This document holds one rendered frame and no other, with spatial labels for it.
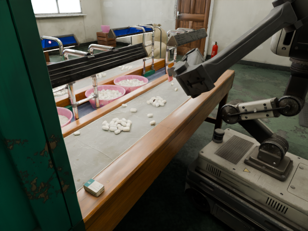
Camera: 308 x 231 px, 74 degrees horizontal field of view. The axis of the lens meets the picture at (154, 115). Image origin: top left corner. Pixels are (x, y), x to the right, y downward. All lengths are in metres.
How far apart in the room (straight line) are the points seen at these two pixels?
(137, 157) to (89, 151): 0.22
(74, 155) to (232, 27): 5.09
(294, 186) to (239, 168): 0.27
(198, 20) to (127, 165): 5.24
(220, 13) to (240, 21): 0.53
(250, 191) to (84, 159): 0.90
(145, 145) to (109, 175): 0.21
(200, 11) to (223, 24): 0.67
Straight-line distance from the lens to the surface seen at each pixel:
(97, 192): 0.71
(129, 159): 0.83
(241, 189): 1.33
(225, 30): 5.65
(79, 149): 0.96
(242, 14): 5.55
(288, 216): 1.32
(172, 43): 1.49
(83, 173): 0.84
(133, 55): 1.08
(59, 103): 1.39
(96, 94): 1.19
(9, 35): 0.34
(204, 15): 5.74
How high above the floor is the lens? 1.31
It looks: 29 degrees down
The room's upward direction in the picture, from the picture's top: 1 degrees clockwise
